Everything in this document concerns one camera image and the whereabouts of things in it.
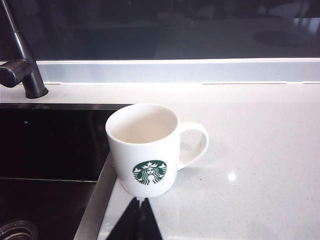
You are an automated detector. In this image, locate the dark metal gooseneck faucet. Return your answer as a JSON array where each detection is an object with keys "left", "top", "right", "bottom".
[{"left": 0, "top": 0, "right": 49, "bottom": 99}]

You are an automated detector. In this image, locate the white stone backsplash ledge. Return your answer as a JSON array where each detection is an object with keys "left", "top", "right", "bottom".
[{"left": 0, "top": 57, "right": 320, "bottom": 85}]

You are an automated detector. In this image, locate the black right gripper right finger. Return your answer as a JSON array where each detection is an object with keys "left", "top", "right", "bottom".
[{"left": 139, "top": 197, "right": 162, "bottom": 240}]

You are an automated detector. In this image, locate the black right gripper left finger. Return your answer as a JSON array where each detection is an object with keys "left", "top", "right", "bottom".
[{"left": 105, "top": 196, "right": 140, "bottom": 240}]

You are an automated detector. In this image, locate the metal sink drain strainer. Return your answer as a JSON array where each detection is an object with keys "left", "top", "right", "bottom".
[{"left": 0, "top": 218, "right": 39, "bottom": 240}]

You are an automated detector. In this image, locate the white Starbucks logo mug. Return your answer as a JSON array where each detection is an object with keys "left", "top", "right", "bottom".
[{"left": 104, "top": 103, "right": 210, "bottom": 199}]

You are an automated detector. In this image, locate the black undermount kitchen sink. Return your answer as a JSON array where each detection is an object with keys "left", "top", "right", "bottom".
[{"left": 0, "top": 103, "right": 137, "bottom": 240}]

